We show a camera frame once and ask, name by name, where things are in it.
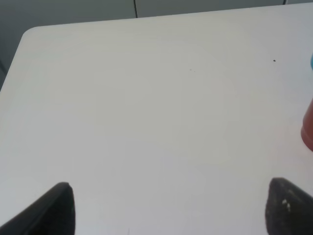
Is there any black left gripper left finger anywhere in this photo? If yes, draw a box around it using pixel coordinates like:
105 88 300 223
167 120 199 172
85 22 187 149
0 182 76 235

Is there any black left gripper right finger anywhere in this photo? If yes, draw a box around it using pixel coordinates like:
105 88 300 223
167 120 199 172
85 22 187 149
265 178 313 235

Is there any red plastic cup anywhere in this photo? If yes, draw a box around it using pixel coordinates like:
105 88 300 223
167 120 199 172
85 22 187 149
301 99 313 151

